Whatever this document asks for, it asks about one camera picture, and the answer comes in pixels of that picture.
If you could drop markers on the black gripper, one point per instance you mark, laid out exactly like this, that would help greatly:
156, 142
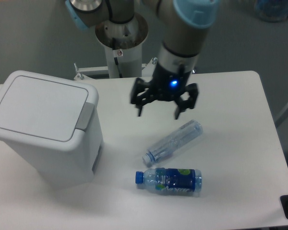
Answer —
165, 86

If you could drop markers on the white push-top trash can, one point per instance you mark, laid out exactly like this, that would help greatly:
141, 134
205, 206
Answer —
53, 124

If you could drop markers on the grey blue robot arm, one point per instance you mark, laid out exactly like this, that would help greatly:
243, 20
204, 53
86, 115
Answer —
184, 25

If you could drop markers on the clear empty plastic bottle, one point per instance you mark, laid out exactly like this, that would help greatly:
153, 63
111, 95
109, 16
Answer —
166, 146

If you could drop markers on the blue label plastic bottle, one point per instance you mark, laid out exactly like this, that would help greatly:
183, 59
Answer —
170, 181

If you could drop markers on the blue container in background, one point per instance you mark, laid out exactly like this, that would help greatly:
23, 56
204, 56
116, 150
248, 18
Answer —
271, 10

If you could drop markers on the white metal base frame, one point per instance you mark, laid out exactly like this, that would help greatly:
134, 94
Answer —
103, 72

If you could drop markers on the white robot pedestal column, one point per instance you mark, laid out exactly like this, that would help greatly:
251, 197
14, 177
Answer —
123, 46

